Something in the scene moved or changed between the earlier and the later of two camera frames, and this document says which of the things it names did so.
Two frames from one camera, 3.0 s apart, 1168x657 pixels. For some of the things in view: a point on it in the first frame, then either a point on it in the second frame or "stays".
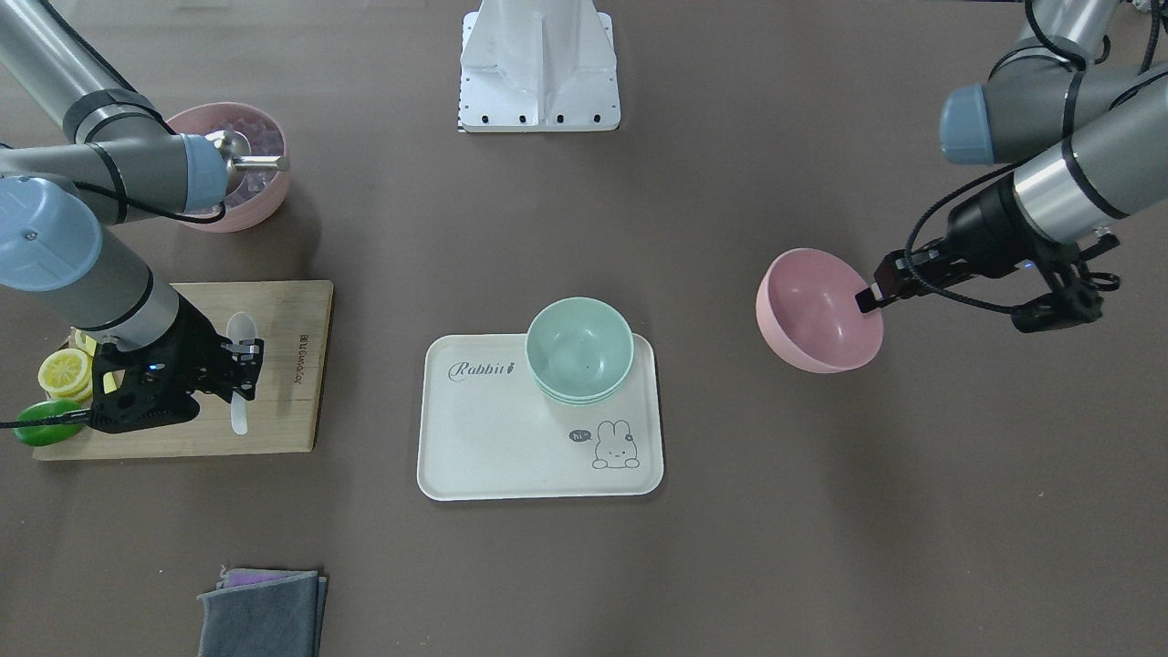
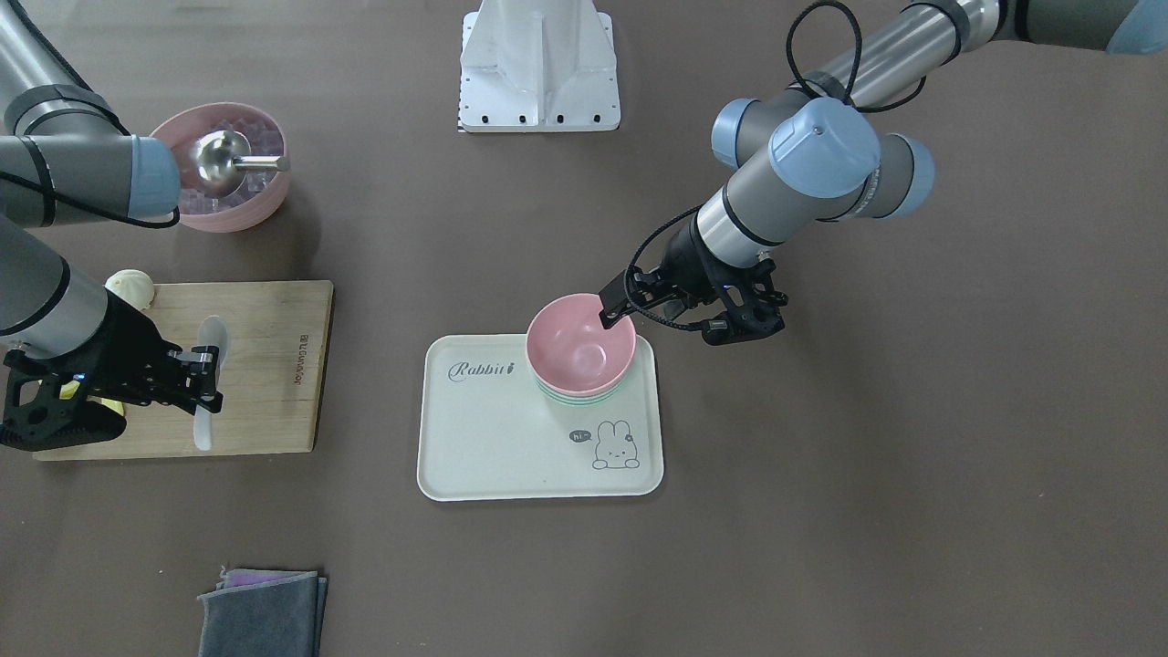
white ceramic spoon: (241, 328) -> (213, 331)
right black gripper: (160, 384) -> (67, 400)
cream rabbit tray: (488, 432) stays
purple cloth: (243, 578) stays
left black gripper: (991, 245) -> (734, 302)
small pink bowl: (807, 309) -> (569, 350)
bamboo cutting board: (292, 320) stays
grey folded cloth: (282, 617) stays
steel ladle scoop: (235, 146) stays
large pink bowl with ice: (261, 192) stays
